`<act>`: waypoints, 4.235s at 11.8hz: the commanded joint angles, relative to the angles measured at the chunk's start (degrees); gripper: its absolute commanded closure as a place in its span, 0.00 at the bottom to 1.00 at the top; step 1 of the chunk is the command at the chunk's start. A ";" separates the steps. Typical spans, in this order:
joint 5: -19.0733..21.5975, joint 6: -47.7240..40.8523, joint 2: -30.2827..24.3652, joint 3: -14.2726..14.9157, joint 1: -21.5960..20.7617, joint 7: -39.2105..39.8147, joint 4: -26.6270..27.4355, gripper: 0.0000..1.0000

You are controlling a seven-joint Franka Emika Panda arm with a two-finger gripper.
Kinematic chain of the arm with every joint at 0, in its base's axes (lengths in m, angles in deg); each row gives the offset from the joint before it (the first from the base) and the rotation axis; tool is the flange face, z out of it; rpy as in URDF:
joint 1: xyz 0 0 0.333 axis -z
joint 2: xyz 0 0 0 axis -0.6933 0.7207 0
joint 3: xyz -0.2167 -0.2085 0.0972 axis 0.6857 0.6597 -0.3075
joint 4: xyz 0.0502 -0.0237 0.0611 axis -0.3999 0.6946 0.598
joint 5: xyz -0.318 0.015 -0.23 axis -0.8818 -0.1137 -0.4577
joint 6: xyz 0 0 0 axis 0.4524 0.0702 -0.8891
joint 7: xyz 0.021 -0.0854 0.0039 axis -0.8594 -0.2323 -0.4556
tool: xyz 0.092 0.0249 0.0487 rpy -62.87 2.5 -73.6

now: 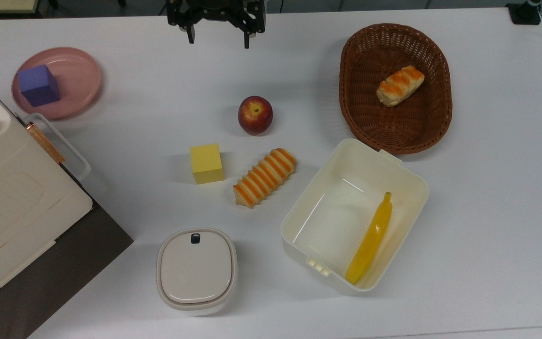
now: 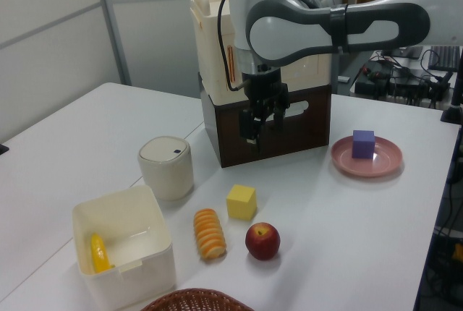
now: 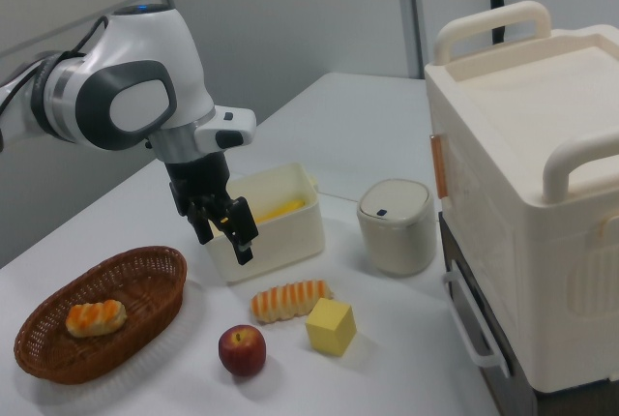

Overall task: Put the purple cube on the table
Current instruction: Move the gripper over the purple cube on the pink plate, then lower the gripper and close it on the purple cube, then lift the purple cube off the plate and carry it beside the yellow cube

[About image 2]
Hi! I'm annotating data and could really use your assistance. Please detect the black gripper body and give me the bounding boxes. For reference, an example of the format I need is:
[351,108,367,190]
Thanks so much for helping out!
[242,68,289,122]

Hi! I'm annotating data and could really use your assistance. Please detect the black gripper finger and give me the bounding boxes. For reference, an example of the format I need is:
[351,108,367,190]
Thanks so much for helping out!
[272,106,286,132]
[239,108,262,153]

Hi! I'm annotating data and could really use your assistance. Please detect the yellow cube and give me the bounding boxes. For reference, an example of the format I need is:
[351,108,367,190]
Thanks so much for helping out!
[226,184,258,221]

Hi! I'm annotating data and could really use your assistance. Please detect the purple cube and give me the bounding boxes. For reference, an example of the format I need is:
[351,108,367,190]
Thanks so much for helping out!
[352,129,375,161]

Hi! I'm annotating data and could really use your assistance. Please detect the dark brown wooden crate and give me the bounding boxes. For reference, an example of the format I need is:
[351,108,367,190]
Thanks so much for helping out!
[200,82,333,169]

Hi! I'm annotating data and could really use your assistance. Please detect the white lidded canister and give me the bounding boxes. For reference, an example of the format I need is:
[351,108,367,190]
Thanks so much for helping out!
[137,135,195,202]

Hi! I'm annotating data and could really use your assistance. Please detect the orange striped bread loaf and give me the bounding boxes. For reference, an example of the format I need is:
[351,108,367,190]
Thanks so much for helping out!
[193,208,228,260]

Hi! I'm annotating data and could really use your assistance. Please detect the red apple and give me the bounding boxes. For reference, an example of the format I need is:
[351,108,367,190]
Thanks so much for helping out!
[245,221,281,262]

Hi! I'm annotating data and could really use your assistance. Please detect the pink plate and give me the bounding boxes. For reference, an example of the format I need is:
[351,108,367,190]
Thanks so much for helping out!
[331,135,404,178]

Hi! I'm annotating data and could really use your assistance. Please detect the white square plastic bin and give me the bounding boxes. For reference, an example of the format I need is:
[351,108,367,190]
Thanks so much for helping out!
[71,184,177,311]

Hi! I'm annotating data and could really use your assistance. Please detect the black keyboard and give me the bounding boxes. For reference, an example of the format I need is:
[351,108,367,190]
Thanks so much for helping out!
[428,46,459,72]

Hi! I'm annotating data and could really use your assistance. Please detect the brown wicker basket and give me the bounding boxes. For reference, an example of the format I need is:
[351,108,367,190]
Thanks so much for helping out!
[140,288,255,311]

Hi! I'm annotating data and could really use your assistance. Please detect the yellow banana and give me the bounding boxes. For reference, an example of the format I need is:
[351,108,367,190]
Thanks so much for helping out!
[90,232,116,274]

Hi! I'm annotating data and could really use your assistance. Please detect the cream plastic handled box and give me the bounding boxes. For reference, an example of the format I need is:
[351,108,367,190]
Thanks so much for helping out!
[189,0,332,106]

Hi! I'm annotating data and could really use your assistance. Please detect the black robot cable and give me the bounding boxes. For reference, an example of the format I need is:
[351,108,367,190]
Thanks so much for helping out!
[217,0,286,92]

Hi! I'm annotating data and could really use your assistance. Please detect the black electronics box with cables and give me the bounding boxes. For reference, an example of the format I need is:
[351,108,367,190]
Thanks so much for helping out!
[353,48,455,109]

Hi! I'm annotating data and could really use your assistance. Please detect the grey partition post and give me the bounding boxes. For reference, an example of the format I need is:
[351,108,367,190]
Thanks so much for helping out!
[91,0,132,86]

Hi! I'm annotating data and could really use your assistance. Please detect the black table clamp mount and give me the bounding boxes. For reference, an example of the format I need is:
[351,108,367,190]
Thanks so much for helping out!
[440,46,463,127]

